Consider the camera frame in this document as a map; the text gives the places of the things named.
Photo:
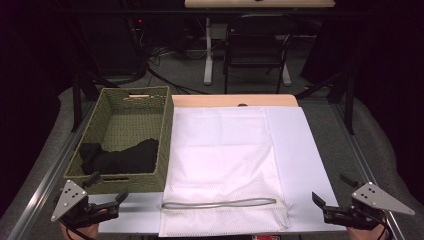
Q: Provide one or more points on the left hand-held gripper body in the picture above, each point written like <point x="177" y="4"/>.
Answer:
<point x="71" y="200"/>

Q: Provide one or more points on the black equipment rack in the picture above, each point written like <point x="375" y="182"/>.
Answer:
<point x="113" y="46"/>

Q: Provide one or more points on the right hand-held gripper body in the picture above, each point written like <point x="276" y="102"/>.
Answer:
<point x="373" y="200"/>

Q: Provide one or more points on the red object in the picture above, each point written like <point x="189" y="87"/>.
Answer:
<point x="266" y="238"/>

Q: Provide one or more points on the white-legged desk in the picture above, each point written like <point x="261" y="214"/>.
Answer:
<point x="208" y="50"/>

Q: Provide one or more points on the green woven basket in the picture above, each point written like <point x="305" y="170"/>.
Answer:
<point x="133" y="123"/>

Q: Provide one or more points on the black folding chair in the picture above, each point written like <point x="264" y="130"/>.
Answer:
<point x="253" y="50"/>

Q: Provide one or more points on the white board sheet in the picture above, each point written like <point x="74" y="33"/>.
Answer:
<point x="300" y="150"/>

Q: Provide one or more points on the person's left hand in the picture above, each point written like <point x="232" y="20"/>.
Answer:
<point x="88" y="233"/>

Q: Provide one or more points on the black metal stand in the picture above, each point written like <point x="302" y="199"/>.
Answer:
<point x="77" y="100"/>
<point x="349" y="106"/>

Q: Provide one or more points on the person's right hand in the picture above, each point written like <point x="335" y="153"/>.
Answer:
<point x="365" y="235"/>

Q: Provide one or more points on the white mesh laundry bag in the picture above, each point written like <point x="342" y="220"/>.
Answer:
<point x="220" y="150"/>

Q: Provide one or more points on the black cloth garment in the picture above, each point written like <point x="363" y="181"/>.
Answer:
<point x="126" y="160"/>

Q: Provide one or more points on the aluminium rail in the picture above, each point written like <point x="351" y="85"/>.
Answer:
<point x="363" y="166"/>
<point x="50" y="180"/>

